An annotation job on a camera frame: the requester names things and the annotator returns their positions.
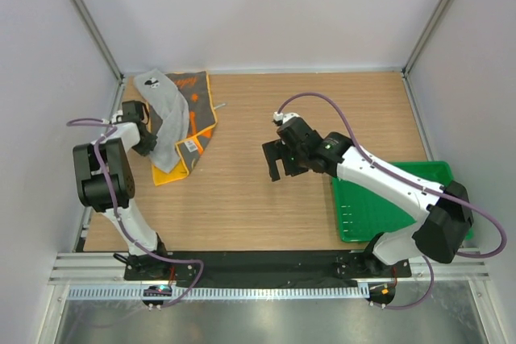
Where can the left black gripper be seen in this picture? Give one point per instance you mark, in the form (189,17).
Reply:
(149,145)

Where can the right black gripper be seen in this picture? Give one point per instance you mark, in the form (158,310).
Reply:
(275,151)

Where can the grey panda towel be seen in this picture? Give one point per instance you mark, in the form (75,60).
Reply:
(172,110)

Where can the grey orange happy towel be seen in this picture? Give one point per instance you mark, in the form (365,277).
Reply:
(195,88)

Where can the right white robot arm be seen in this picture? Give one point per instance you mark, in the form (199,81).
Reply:
(441,222)

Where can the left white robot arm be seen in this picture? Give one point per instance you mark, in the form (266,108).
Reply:
(105,183)

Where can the green plastic tray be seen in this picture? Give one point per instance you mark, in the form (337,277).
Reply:
(361,214)

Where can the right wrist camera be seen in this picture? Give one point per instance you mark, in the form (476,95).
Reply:
(280,118)

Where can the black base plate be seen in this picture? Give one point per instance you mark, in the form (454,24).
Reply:
(260,269)

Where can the left aluminium frame post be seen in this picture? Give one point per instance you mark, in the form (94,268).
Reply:
(86,17)

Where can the front aluminium rail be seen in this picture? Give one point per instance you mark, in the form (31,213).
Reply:
(89,268)

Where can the slotted cable duct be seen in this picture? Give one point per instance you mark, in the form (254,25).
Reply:
(147,292)

